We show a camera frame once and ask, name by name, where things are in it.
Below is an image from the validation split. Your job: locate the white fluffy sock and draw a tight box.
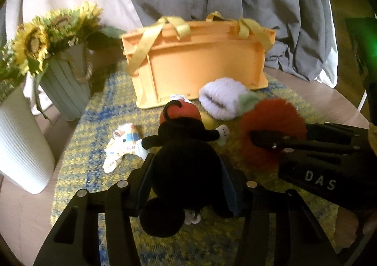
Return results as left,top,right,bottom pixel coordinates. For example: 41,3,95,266
199,77,246,121

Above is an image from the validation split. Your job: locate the white ribbed vase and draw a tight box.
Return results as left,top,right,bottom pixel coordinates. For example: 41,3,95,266
0,81,56,195

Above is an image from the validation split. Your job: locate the patterned small cloth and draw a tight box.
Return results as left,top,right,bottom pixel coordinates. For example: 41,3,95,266
103,123,142,173

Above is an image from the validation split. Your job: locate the yellow and blue woven mat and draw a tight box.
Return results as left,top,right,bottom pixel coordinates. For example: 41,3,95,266
50,60,339,266

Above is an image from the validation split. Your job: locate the red fluffy plush ball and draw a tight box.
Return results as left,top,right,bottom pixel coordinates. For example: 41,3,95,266
237,92,308,173

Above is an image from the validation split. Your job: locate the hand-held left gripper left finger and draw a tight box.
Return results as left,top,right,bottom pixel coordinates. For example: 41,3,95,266
33,153,157,266

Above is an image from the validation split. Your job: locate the artificial sunflower bouquet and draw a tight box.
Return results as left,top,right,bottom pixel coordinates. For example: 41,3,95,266
0,1,127,84

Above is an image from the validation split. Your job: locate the green ribbed flower pot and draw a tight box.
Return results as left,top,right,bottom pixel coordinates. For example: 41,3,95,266
38,43,94,122

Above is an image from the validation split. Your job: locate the orange basket with yellow handles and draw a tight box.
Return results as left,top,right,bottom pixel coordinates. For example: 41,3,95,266
121,11,276,110

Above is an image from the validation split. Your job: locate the black mouse plush toy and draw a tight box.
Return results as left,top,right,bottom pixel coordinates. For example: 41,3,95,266
135,94,236,238

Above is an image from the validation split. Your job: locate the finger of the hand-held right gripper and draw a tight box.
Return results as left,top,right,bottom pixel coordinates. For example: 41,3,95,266
250,131,363,157
305,123,370,144

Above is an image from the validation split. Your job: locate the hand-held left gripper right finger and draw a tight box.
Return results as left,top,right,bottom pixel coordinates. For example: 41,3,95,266
219,160,346,266

